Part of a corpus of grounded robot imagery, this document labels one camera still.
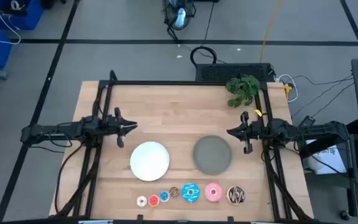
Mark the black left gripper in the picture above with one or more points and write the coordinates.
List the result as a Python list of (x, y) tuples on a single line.
[(115, 126)]

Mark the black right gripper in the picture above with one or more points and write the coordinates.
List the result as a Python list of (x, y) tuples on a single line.
[(253, 130)]

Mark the large chocolate donut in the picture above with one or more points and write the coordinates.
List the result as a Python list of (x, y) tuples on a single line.
[(230, 196)]

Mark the large pink donut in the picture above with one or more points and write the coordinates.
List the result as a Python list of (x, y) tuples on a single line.
[(207, 192)]

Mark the small white pink donut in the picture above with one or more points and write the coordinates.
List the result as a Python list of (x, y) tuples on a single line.
[(139, 201)]

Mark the small blue donut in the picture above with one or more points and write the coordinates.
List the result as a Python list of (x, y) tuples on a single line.
[(161, 197)]

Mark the small red donut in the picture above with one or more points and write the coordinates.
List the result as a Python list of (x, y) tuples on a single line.
[(150, 201)]

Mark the small chocolate donut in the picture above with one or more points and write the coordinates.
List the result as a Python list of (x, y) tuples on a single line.
[(171, 192)]

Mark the large blue donut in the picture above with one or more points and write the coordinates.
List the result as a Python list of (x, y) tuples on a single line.
[(185, 193)]

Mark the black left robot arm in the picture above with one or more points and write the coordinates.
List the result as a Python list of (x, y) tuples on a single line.
[(57, 129)]

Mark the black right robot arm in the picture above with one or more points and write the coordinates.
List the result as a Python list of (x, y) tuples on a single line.
[(306, 130)]

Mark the yellow tape tag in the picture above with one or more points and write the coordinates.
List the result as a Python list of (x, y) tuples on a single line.
[(258, 112)]

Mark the grey round plate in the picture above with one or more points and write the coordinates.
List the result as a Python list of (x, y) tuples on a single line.
[(212, 155)]

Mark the white round plate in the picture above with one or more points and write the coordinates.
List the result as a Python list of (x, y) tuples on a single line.
[(149, 161)]

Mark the green leafy plant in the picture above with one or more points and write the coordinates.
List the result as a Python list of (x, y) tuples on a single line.
[(242, 88)]

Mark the yellow power plug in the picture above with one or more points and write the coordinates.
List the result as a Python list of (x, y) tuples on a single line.
[(287, 89)]

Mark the white paper bag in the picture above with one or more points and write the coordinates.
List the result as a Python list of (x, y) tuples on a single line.
[(331, 160)]

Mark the black floor fan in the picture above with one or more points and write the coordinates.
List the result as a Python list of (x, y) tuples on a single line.
[(179, 17)]

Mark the black caster wheel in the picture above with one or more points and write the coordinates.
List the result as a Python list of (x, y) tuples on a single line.
[(344, 215)]

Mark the black aluminium table frame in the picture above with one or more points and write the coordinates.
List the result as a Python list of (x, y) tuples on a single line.
[(166, 83)]

